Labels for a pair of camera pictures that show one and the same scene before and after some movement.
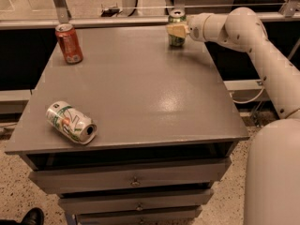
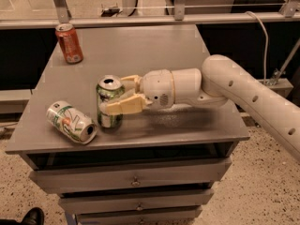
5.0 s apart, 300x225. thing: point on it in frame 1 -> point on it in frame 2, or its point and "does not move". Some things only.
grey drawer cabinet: [166, 124] does not move
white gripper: [196, 28] -> [157, 87]
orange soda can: [69, 43] does not move
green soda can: [177, 16] -> [109, 87]
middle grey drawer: [135, 202] does not move
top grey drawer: [132, 176] does not move
